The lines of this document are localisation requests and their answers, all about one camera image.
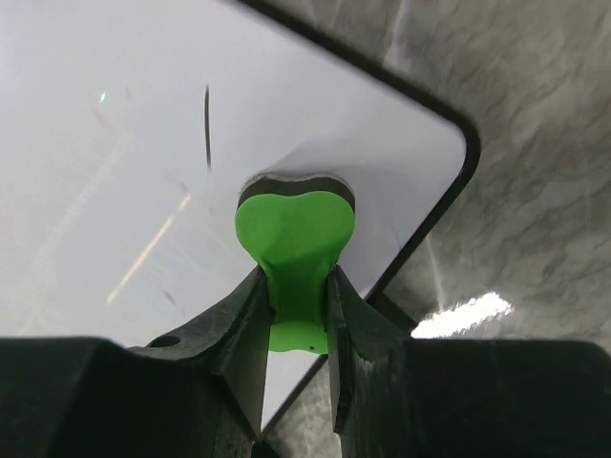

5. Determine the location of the green bone-shaped whiteboard eraser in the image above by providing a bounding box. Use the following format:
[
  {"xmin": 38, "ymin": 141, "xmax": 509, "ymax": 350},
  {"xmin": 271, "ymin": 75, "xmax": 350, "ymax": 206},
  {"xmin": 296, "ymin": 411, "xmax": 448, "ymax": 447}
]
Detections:
[{"xmin": 235, "ymin": 173, "xmax": 356, "ymax": 355}]

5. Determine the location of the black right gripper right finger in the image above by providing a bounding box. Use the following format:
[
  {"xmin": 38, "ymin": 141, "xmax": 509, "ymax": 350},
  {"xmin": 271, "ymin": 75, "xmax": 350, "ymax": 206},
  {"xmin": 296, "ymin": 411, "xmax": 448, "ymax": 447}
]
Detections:
[{"xmin": 327, "ymin": 269, "xmax": 610, "ymax": 457}]

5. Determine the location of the small black-framed whiteboard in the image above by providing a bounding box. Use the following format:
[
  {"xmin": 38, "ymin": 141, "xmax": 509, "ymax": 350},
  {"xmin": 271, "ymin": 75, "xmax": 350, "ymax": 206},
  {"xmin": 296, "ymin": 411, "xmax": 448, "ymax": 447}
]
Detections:
[{"xmin": 0, "ymin": 0, "xmax": 482, "ymax": 436}]

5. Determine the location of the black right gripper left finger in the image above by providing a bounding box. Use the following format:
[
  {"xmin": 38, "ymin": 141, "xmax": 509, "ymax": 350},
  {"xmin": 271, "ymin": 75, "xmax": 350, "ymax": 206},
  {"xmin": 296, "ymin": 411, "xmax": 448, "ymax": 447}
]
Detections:
[{"xmin": 1, "ymin": 269, "xmax": 270, "ymax": 457}]

